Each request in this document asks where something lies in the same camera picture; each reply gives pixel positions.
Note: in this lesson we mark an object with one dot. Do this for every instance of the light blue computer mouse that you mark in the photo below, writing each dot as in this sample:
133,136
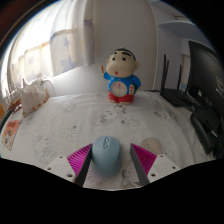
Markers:
106,156

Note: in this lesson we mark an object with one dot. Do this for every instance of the white printed tablecloth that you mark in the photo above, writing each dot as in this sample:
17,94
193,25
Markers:
76,120

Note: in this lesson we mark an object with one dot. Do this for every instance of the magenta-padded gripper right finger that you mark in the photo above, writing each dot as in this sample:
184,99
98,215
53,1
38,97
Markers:
145,159

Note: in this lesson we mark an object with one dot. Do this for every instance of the black router with antennas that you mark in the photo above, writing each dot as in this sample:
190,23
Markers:
176,96

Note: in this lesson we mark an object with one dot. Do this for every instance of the cartoon boy figure clock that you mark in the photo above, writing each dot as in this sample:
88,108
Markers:
120,76

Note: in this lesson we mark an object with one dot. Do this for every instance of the white wall shelf unit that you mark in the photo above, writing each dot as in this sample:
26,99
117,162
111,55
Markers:
180,25

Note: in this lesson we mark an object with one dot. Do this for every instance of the black computer monitor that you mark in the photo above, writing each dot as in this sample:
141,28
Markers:
206,73

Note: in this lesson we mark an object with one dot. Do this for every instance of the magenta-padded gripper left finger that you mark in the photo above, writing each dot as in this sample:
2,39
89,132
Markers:
79,160

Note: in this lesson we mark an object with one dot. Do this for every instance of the black desktop device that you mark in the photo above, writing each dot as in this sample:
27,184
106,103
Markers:
203,131

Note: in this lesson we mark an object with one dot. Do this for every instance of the large white conch shell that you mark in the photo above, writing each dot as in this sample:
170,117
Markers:
33,98

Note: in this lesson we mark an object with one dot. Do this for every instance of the white star-print curtain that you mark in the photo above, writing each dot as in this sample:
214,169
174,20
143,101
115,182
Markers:
50,43

